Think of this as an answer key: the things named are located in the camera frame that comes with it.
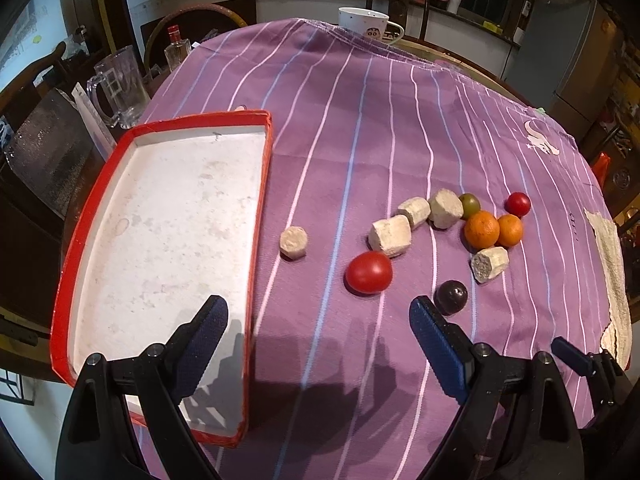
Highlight small round white chunk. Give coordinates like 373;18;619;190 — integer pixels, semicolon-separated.
279;226;308;260

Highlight white chunk cut face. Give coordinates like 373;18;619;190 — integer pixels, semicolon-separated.
470;247;510;284

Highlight large white chunk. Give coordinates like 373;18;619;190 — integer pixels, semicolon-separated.
368;214;412;258

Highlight cream knitted cloth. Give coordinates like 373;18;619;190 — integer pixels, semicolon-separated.
585;209;632;370

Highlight dark purple plum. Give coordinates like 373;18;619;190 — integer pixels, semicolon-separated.
434;280;469;316

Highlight white cartoon mug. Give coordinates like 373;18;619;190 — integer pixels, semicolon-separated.
338;6;405;44

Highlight small red tomato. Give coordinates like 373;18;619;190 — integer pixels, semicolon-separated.
504;192;532;218

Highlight glass liquor bottle red cap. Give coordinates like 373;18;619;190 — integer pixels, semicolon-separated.
165;25;191;72

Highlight red rimmed white tray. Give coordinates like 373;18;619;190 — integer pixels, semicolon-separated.
50;110;272;448

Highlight grey textured cushion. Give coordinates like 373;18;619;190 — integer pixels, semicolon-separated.
2;89;93;218

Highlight glass beer mug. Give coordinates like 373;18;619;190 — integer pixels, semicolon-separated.
86;46;150;129

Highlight green olive fruit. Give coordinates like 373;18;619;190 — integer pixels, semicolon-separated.
459;193;482;220

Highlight large red tomato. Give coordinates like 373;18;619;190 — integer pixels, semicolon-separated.
344;252;394;295

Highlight silver refrigerator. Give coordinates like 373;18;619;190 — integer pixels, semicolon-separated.
506;0;624;141

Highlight white paper box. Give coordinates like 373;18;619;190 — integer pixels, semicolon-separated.
72;84;116;160

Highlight large orange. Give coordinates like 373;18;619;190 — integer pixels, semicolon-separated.
463;210;500;250

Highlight wooden armchair left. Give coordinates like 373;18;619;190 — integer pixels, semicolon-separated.
0;41;66;113

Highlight small orange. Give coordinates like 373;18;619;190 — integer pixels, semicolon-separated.
498;214;524;248

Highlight purple striped tablecloth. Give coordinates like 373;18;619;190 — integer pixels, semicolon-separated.
144;20;631;479

